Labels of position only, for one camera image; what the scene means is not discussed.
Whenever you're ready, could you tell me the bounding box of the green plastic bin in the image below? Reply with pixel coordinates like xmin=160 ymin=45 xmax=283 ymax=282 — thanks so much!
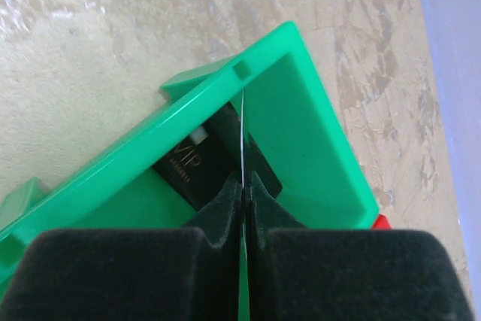
xmin=1 ymin=22 xmax=380 ymax=285

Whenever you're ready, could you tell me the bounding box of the middle red plastic bin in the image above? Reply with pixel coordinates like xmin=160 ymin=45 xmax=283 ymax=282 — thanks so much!
xmin=371 ymin=214 xmax=392 ymax=230

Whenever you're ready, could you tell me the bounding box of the black credit card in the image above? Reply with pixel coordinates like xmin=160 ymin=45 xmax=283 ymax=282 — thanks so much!
xmin=238 ymin=91 xmax=250 ymax=321

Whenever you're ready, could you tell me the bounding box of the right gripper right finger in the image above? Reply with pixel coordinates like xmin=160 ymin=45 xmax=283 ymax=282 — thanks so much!
xmin=245 ymin=173 xmax=473 ymax=320

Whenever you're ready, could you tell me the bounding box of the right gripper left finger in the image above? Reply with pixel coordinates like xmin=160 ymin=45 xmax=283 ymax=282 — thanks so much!
xmin=1 ymin=174 xmax=242 ymax=320

